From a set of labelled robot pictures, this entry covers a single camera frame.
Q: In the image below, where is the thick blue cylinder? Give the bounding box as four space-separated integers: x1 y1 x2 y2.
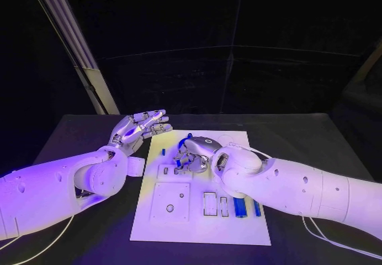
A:
232 197 248 219

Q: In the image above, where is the white cable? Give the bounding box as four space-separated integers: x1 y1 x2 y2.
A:
228 141 273 160
0 215 75 265
301 215 382 260

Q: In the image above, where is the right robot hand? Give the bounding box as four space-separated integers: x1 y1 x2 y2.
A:
172 136 224 174

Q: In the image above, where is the pale slanted post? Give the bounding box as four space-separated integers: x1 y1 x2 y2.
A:
38 0 121 115

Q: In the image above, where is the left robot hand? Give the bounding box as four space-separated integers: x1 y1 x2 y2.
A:
108 109 175 157

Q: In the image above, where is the white task board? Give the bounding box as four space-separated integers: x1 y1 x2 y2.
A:
128 129 273 246

